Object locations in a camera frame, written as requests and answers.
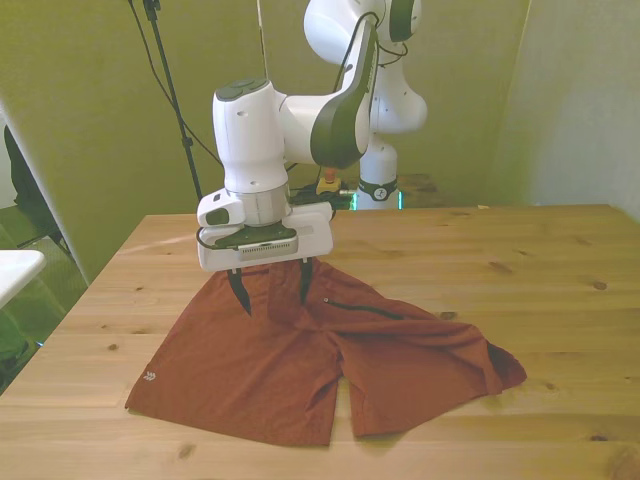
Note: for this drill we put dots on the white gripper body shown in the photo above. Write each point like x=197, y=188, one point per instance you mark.
x=315, y=235

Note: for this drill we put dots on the white side table top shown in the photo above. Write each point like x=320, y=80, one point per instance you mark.
x=17, y=270

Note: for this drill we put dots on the rust orange shorts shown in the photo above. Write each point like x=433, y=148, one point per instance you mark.
x=240, y=365

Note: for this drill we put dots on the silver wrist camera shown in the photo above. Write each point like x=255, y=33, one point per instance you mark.
x=267, y=250

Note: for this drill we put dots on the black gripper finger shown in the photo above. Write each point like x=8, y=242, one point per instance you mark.
x=240, y=292
x=306, y=280

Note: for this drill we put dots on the yellow emergency stop button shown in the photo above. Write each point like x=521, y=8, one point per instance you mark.
x=327, y=187

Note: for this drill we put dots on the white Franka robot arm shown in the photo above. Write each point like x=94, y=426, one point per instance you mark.
x=250, y=135

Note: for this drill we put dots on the black tripod stand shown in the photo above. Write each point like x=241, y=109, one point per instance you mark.
x=172, y=95

